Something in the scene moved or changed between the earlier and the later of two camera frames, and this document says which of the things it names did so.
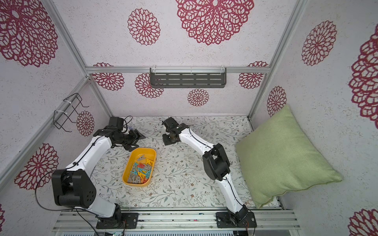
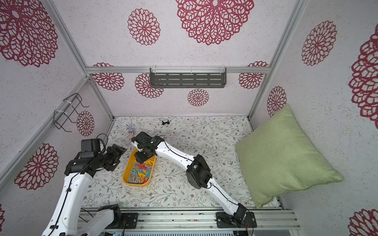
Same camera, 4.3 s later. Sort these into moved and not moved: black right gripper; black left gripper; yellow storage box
Moved: black right gripper; black left gripper
Not moved: yellow storage box
